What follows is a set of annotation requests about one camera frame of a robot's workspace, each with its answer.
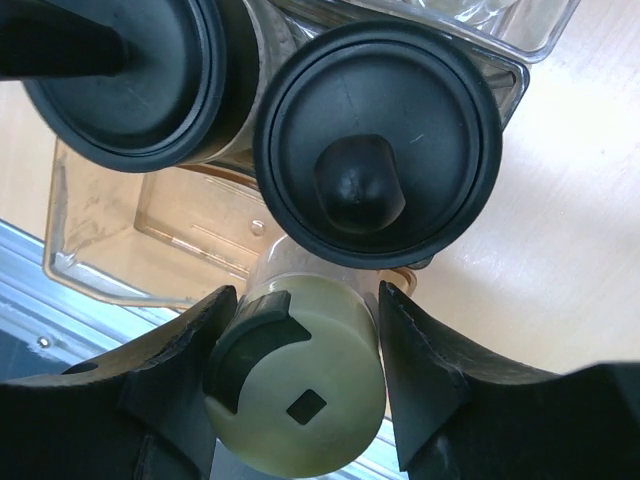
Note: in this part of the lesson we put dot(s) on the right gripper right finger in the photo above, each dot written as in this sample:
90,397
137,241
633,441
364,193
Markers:
462,411

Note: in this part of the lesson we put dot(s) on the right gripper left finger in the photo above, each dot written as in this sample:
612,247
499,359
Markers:
135,412

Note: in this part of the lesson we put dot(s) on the green-lid spice bottle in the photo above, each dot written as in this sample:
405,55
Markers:
294,386

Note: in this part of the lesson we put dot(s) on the black-lid jar white beads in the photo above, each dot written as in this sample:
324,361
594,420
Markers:
377,144

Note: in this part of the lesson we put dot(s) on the black-lid jar brown spice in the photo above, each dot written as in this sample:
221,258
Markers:
135,86

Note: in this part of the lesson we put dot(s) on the amber plastic tray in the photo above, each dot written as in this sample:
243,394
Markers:
163,239

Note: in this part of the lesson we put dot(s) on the clear plastic tray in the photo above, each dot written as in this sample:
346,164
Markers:
525,30

